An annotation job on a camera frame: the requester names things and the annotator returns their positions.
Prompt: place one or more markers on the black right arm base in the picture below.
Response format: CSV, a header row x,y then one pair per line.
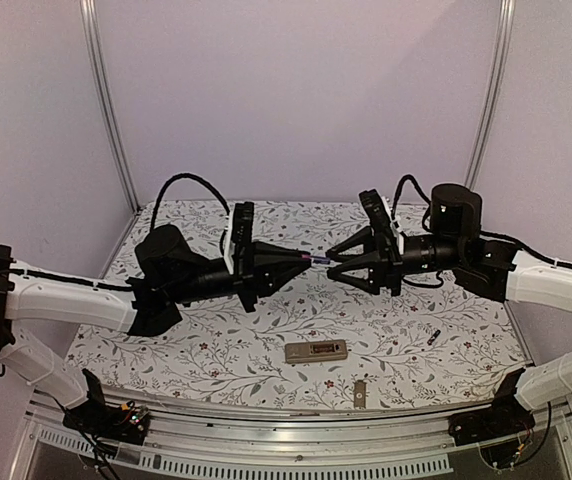
x,y
505,416

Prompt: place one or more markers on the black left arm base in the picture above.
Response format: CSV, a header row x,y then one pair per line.
x,y
127,423

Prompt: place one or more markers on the remote battery cover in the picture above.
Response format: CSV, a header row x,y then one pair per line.
x,y
360,394

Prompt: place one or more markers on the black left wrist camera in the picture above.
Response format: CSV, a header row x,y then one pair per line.
x,y
165,258

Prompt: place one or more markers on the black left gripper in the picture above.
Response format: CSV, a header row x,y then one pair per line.
x,y
259,253

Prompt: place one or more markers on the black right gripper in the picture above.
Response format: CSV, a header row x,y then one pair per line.
x,y
380,274

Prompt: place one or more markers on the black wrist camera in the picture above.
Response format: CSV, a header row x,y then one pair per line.
x,y
455,212
165,258

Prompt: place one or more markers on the white remote control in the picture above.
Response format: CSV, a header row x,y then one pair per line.
x,y
319,351

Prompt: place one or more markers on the aluminium frame post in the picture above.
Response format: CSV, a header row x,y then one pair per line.
x,y
500,55
90,23

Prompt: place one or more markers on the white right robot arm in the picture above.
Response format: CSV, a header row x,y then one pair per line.
x,y
492,266

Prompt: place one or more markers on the left aluminium frame post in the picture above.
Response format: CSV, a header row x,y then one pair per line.
x,y
90,23

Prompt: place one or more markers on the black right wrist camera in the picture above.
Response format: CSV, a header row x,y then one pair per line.
x,y
455,212

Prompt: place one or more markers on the right aluminium frame post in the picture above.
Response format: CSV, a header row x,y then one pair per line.
x,y
500,55

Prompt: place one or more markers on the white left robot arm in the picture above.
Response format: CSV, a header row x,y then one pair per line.
x,y
27,293

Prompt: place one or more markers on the black AAA battery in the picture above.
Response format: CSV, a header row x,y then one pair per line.
x,y
433,337
322,260

